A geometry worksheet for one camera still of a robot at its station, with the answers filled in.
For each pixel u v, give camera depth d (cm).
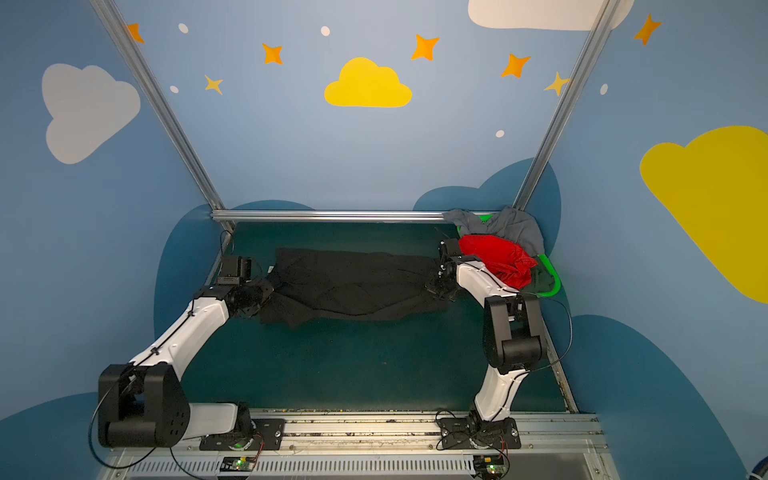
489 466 71
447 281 73
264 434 75
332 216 200
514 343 50
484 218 114
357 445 73
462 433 75
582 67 78
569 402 86
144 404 41
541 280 91
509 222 111
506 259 99
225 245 122
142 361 43
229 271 111
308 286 102
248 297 73
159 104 84
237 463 71
